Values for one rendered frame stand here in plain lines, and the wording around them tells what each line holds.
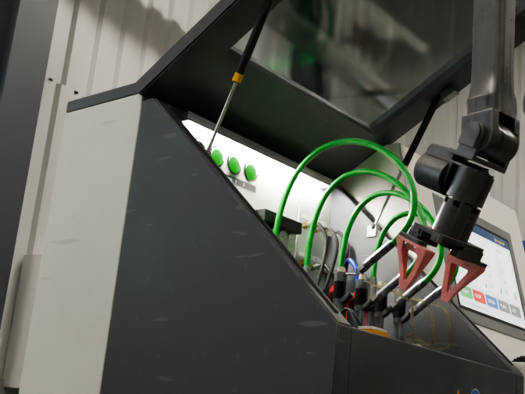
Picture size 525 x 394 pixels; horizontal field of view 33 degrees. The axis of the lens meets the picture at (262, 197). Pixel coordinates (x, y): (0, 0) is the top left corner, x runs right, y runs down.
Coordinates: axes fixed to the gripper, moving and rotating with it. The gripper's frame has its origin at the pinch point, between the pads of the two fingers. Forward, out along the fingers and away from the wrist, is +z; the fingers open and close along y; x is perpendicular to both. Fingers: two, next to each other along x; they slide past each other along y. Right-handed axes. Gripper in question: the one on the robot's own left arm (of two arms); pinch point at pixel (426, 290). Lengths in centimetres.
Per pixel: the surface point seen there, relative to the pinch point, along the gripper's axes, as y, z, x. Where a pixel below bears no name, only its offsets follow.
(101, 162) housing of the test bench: 15, 9, -89
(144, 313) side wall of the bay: 11, 30, -55
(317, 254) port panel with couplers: -49, 14, -82
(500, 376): -55, 17, -20
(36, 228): -146, 125, -479
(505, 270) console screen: -111, 2, -73
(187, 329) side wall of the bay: 9, 28, -42
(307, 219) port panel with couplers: -43, 7, -84
